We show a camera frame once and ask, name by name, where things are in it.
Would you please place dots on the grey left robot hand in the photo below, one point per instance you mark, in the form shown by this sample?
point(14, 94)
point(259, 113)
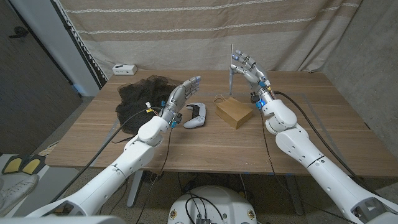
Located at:
point(180, 95)

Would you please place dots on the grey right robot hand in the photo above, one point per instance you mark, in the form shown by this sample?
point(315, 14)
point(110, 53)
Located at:
point(255, 74)

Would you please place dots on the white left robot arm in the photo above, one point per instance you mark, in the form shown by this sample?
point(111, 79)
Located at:
point(124, 168)

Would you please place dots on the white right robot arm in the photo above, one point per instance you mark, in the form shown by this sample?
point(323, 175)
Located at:
point(317, 168)

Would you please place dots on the white game controller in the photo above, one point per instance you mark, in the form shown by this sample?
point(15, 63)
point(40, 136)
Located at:
point(197, 119)

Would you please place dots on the black mesh netting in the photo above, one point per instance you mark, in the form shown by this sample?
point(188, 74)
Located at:
point(140, 93)

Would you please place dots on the brown paper bag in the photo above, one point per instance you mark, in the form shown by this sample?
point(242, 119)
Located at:
point(233, 112)

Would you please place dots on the striped beige curtain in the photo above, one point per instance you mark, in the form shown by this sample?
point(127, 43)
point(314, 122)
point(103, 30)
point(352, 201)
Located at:
point(186, 37)

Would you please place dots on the white power strip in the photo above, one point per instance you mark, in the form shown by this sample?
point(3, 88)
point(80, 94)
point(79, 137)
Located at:
point(124, 69)

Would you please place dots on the white table leg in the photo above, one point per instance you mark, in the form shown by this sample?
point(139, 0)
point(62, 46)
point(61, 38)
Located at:
point(133, 196)

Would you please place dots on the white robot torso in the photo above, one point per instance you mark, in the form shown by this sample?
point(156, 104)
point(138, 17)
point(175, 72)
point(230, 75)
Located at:
point(214, 202)

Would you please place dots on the grey table leg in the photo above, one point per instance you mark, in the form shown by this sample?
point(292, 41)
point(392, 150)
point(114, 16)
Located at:
point(293, 196)

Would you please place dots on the yellow black foot pad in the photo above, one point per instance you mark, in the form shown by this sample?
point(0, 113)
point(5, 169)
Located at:
point(12, 165)
point(32, 165)

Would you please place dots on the white sneaker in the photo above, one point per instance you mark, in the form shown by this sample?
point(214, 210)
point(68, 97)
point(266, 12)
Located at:
point(15, 193)

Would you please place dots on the black curtain frame bar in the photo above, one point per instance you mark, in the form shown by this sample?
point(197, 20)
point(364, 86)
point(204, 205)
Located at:
point(77, 43)

